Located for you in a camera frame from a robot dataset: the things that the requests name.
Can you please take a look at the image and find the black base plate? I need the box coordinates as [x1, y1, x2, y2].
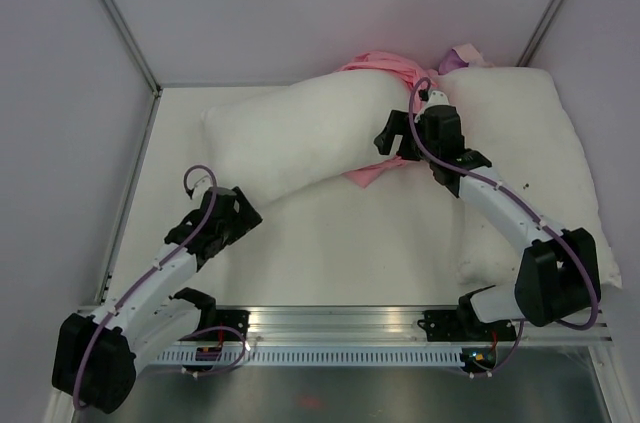
[417, 309, 517, 343]
[214, 309, 250, 344]

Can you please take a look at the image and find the right aluminium corner post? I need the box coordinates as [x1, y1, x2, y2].
[518, 0, 601, 62]

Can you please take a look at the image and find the pink pillowcase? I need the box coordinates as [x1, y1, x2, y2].
[336, 51, 439, 188]

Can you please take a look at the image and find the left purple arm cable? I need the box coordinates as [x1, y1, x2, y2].
[72, 165, 219, 410]

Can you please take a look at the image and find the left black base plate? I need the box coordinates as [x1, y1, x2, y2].
[214, 309, 250, 344]

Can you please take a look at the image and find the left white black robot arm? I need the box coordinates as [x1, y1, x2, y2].
[51, 187, 262, 414]

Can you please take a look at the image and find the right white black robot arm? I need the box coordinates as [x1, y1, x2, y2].
[374, 105, 601, 339]

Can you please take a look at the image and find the white slotted cable duct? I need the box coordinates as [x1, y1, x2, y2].
[152, 345, 464, 367]

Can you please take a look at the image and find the aluminium mounting rail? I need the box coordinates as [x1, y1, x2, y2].
[79, 303, 614, 347]

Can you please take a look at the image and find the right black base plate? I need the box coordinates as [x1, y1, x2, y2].
[417, 309, 517, 343]

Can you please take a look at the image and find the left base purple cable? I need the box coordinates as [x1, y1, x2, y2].
[177, 326, 250, 379]

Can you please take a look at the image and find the left aluminium corner post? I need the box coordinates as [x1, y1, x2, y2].
[98, 0, 162, 97]

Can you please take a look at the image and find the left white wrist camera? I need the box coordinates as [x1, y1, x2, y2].
[187, 182, 209, 199]

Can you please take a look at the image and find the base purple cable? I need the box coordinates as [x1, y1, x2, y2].
[177, 326, 250, 379]
[464, 320, 526, 379]

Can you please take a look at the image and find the pink purple cloth behind pillow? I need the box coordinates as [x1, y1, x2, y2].
[438, 43, 492, 75]

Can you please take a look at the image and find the large white bare pillow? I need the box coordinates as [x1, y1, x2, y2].
[438, 67, 622, 288]

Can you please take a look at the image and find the aluminium corner post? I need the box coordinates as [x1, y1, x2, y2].
[518, 0, 601, 62]
[98, 0, 162, 97]

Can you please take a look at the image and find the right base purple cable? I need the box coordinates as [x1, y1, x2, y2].
[464, 320, 526, 379]

